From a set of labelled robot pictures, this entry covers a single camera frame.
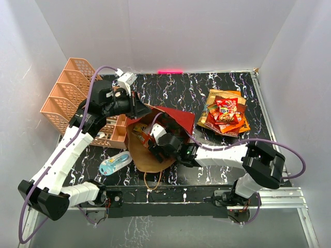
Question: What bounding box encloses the pink tape strip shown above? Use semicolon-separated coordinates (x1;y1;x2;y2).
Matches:
157;69;183;74

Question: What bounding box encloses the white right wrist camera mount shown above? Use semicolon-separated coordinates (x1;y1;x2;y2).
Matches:
151;123;167;145

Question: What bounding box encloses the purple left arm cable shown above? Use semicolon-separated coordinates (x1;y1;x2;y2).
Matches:
18;65;125;244

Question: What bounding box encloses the red brown paper bag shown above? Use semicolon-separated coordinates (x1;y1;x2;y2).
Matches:
126;104;195;175

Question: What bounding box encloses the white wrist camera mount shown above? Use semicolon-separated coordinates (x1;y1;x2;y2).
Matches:
115;69;137;96
151;123;167;145

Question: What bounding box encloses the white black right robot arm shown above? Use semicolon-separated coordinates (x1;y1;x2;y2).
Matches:
149;133;285;207

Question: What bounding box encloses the gold teal kettle chips bag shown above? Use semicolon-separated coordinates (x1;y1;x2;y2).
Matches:
198;89;247;135

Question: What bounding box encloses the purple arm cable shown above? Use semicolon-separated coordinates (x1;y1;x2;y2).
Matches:
18;65;125;244
151;111;306;225

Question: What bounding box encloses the red skittles candy bag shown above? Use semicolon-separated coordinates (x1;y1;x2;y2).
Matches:
214;98;242;124

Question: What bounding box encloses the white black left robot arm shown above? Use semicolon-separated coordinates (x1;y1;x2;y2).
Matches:
18;80;152;221

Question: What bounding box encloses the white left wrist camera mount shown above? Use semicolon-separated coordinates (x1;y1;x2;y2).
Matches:
115;69;137;96

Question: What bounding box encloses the orange candy bag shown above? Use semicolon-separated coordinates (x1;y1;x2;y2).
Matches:
205;104;245;134
138;130;155;149

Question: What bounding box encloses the red doritos chip bag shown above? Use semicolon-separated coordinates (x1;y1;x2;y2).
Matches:
204;96;246;137

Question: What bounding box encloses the yellow candy pack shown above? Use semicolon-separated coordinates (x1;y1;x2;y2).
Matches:
132;122;148;135

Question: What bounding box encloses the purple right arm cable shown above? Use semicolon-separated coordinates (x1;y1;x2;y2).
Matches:
151;111;306;225

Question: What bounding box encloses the peach plastic file organizer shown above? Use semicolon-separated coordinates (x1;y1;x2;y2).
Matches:
40;58;128;150

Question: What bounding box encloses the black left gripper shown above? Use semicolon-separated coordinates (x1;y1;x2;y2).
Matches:
102;88;152;119

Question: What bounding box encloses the blue white packaged item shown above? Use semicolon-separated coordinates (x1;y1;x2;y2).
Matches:
99;151;132;176

